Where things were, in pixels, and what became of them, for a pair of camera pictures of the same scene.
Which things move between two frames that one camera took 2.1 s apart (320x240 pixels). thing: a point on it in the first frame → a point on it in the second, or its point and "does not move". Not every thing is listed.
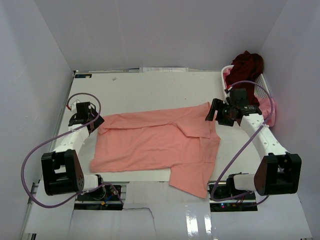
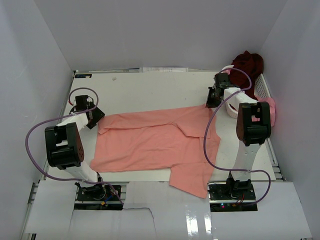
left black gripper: [97, 122] does not move
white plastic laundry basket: [259, 91] does not move
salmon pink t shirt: [182, 138] does not move
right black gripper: [218, 105] → [210, 103]
